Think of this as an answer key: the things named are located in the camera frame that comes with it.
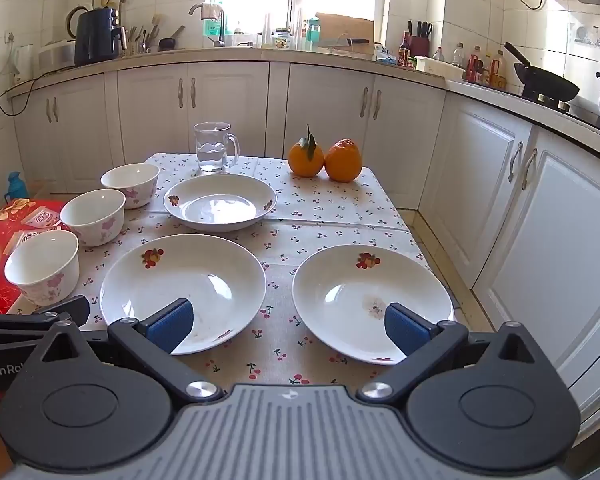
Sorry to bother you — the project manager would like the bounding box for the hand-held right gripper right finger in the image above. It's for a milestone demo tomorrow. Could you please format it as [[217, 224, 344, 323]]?
[[355, 302, 553, 407]]

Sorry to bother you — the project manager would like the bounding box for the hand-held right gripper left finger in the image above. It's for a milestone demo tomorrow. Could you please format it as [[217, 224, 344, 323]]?
[[40, 298, 227, 407]]

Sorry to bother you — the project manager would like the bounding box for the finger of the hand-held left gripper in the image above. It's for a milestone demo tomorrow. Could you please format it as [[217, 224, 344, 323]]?
[[0, 294, 91, 347]]

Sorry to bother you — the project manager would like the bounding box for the white bowl with pink flowers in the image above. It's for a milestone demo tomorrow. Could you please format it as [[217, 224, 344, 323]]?
[[100, 163, 160, 210], [4, 230, 81, 307], [60, 189, 127, 247]]

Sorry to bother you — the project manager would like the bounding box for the large white plate fruit print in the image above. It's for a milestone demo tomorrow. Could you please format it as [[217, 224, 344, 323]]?
[[292, 245, 455, 366], [99, 234, 267, 356]]

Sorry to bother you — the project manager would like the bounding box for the small white plate fruit print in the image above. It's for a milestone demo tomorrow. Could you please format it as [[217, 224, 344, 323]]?
[[163, 173, 278, 233]]

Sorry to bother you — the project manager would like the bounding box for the red printed gift box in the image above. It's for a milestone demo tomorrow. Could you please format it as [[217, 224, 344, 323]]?
[[0, 199, 81, 317]]

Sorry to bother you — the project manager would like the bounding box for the teal thermos flask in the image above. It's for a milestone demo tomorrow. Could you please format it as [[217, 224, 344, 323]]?
[[7, 171, 30, 202]]

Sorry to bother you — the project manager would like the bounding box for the cherry print tablecloth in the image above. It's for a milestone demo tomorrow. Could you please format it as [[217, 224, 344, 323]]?
[[77, 152, 456, 392]]

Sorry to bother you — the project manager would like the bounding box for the white cabinet door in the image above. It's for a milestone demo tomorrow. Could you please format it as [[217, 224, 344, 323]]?
[[288, 63, 374, 162], [117, 63, 189, 165], [187, 62, 271, 162], [419, 92, 535, 287], [17, 81, 56, 190], [55, 73, 106, 194], [472, 127, 600, 397], [362, 73, 447, 209]]

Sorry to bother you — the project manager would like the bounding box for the orange without leaf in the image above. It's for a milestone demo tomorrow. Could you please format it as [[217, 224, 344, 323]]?
[[325, 137, 363, 182]]

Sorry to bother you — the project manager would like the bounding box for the clear glass mug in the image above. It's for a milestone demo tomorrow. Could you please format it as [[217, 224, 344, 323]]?
[[194, 121, 241, 173]]

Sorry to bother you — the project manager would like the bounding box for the orange with green leaf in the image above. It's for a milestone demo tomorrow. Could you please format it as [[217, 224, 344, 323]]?
[[287, 125, 326, 178]]

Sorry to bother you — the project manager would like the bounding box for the white rectangular container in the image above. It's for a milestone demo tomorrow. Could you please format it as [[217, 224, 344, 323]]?
[[414, 56, 466, 81]]

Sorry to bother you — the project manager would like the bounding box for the black air fryer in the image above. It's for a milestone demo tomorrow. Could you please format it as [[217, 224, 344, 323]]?
[[74, 7, 127, 66]]

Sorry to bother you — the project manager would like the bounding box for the red label condiment bottle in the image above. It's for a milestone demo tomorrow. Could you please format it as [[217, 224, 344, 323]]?
[[465, 45, 484, 85]]

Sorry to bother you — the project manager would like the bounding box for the yellow oil bottle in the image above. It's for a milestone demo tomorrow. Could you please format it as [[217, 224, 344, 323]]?
[[489, 49, 507, 91]]

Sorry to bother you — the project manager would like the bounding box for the utensil holder with utensils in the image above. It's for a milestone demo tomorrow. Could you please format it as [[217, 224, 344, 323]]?
[[126, 14, 164, 56]]

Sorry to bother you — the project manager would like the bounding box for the gas stove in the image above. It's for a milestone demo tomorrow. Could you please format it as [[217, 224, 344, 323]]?
[[519, 87, 600, 134]]

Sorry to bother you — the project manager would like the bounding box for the kitchen countertop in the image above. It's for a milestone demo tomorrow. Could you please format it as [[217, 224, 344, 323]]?
[[7, 44, 600, 167]]

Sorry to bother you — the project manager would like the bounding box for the black wok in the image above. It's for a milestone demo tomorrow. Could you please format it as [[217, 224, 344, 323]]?
[[503, 41, 581, 104]]

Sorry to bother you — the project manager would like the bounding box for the small black bowl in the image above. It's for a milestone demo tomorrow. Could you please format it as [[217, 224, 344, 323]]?
[[158, 25, 186, 52]]

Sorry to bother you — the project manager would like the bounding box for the red knife block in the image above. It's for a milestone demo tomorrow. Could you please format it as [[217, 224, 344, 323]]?
[[408, 20, 434, 59]]

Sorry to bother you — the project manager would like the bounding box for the green dish soap bottle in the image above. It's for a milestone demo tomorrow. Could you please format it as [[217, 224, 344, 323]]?
[[203, 7, 225, 37]]

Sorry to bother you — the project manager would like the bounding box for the metal kitchen faucet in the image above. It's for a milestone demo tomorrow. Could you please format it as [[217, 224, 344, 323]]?
[[188, 2, 227, 49]]

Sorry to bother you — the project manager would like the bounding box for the wooden cutting board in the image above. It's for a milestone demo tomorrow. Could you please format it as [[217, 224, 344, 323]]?
[[313, 11, 376, 56]]

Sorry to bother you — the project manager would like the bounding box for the black power cable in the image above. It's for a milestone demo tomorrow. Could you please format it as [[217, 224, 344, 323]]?
[[0, 67, 61, 117]]

